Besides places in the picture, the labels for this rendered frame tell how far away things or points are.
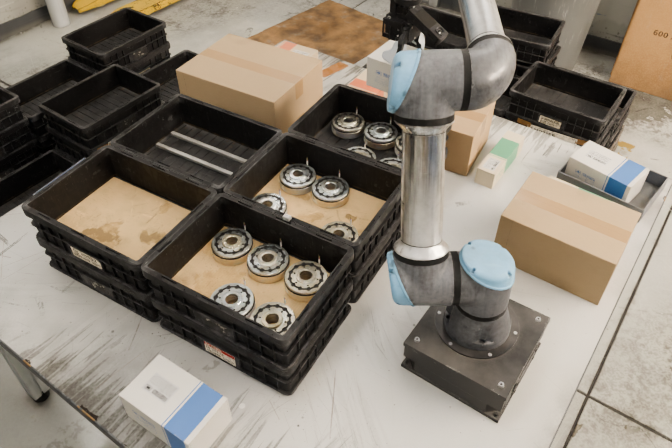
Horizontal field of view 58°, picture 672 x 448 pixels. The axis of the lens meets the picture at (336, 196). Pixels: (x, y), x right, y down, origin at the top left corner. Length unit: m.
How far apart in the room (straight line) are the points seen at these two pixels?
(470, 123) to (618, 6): 2.43
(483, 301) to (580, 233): 0.44
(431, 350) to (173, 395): 0.57
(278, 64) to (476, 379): 1.25
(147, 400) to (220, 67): 1.17
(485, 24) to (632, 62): 2.81
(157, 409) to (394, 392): 0.52
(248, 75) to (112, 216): 0.68
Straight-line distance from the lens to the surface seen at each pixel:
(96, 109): 2.83
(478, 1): 1.36
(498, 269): 1.29
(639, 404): 2.49
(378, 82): 1.73
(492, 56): 1.18
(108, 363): 1.61
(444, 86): 1.14
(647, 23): 4.02
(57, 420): 2.42
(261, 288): 1.49
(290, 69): 2.12
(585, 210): 1.75
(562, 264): 1.69
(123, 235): 1.69
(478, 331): 1.40
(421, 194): 1.21
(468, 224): 1.85
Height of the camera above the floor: 1.98
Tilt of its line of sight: 42 degrees down
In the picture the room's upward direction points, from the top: straight up
